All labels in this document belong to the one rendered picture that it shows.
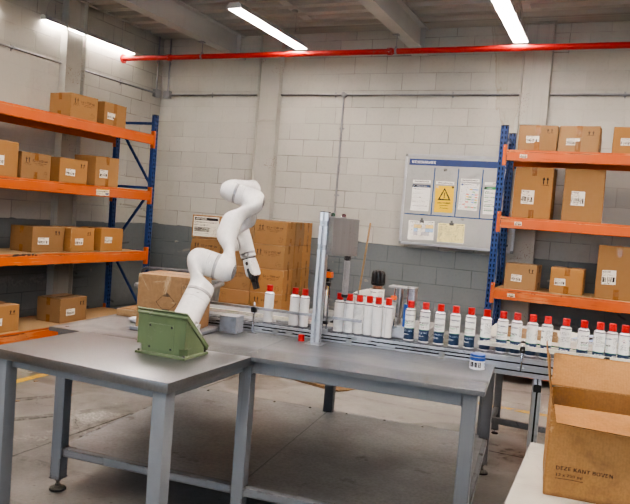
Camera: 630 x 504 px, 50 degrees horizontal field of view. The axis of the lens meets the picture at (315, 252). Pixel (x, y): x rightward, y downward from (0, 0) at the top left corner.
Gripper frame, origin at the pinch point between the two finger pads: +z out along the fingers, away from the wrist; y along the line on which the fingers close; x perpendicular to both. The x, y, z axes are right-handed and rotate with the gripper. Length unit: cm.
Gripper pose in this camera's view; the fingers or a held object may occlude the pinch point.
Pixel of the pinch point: (255, 285)
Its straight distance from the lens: 373.5
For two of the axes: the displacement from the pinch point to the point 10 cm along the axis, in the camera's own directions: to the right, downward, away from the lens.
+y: 3.3, -0.3, 9.4
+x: -9.1, 2.6, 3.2
